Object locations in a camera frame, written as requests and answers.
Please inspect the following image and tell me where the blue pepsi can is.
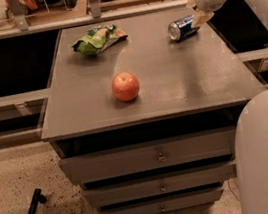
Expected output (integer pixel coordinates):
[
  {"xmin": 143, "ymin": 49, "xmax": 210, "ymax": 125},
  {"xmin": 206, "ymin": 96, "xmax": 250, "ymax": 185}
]
[{"xmin": 167, "ymin": 14, "xmax": 199, "ymax": 42}]

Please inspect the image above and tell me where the green chip bag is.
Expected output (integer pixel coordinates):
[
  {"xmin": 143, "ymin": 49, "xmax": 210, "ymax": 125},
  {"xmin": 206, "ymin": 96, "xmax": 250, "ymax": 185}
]
[{"xmin": 72, "ymin": 24, "xmax": 128, "ymax": 56}]

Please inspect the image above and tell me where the red apple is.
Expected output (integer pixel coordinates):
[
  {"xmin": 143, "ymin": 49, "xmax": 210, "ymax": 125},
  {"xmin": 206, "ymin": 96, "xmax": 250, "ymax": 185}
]
[{"xmin": 111, "ymin": 72, "xmax": 140, "ymax": 102}]

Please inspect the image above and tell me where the top grey drawer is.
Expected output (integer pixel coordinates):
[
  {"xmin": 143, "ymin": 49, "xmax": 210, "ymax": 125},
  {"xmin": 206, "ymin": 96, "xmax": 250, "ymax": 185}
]
[{"xmin": 59, "ymin": 126, "xmax": 235, "ymax": 185}]

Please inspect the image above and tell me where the grey drawer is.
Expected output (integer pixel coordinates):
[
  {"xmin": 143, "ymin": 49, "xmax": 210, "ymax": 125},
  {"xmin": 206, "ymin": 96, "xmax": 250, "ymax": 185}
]
[
  {"xmin": 98, "ymin": 187, "xmax": 223, "ymax": 214},
  {"xmin": 83, "ymin": 162, "xmax": 235, "ymax": 208},
  {"xmin": 59, "ymin": 126, "xmax": 235, "ymax": 185}
]

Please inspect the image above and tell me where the metal shelf rail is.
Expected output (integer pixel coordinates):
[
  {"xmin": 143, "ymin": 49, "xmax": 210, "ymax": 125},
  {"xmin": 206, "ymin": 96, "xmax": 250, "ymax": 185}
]
[{"xmin": 0, "ymin": 0, "xmax": 188, "ymax": 39}]

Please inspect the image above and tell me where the middle grey drawer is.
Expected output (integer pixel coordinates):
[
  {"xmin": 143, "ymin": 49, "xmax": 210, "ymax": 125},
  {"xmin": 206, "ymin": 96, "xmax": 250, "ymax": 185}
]
[{"xmin": 83, "ymin": 162, "xmax": 235, "ymax": 208}]

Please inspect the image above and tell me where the bottom grey drawer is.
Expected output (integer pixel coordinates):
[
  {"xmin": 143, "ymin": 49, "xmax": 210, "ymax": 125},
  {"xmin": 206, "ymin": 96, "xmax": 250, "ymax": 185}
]
[{"xmin": 98, "ymin": 187, "xmax": 223, "ymax": 214}]

